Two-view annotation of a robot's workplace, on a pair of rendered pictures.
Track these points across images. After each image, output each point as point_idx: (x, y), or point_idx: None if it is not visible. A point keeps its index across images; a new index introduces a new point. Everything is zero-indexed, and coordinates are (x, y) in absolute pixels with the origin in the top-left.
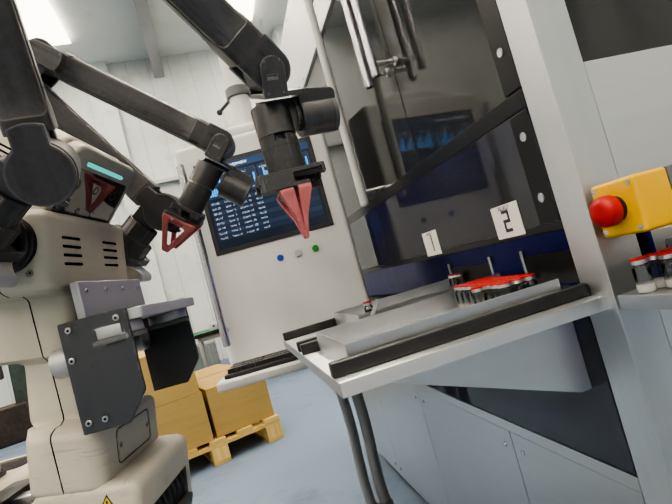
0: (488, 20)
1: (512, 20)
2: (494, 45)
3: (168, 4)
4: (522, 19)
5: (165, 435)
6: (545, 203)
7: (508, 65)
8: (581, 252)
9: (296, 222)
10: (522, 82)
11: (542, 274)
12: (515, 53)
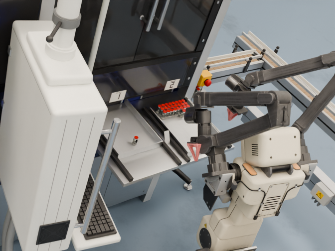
0: (205, 30)
1: (212, 35)
2: (202, 37)
3: (284, 78)
4: (214, 37)
5: (208, 219)
6: (188, 79)
7: (202, 44)
8: (190, 90)
9: (231, 117)
10: (204, 50)
11: (148, 94)
12: (207, 43)
